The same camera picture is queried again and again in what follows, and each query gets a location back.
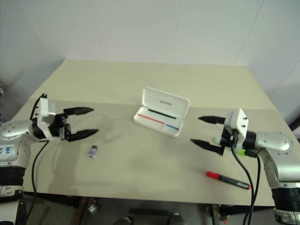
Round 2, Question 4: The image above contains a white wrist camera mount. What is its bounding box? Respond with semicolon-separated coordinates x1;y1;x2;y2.
36;97;57;141
224;108;248;150

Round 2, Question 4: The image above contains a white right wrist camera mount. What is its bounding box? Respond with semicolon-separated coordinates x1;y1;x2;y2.
224;108;248;150

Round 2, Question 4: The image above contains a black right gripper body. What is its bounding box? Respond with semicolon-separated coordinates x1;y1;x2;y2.
219;126;238;149

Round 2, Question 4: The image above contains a white plastic pencil case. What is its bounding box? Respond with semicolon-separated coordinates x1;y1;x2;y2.
133;86;191;138

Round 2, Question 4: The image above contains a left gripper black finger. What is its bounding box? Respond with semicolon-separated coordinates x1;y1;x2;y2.
63;107;95;118
66;129;99;143

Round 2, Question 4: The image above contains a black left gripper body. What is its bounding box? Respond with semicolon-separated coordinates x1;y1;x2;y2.
48;111;72;143

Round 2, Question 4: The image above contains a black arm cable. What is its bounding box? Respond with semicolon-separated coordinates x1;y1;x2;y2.
231;135;254;225
25;93;50;223
246;150;261;209

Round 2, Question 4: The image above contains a black marker with red cap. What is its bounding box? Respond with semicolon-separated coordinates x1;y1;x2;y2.
206;171;252;191

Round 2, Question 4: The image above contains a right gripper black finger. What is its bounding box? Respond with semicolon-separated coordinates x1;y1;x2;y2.
198;115;227;125
190;139;225;156

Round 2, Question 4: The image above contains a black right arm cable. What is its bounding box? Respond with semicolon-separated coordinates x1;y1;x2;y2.
231;135;254;225
246;150;261;209

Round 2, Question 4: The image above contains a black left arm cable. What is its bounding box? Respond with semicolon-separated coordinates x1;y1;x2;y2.
25;93;50;223

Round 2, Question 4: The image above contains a small blue white eraser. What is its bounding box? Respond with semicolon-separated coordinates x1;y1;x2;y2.
87;145;98;158

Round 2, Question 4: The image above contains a silver metal fitting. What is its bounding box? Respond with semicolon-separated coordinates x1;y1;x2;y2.
87;202;99;214

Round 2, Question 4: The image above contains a dark rounded shape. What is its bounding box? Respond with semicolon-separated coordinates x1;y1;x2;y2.
167;212;186;225
114;217;132;225

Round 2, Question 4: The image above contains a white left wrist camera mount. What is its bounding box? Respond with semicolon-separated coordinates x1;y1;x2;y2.
36;97;57;141

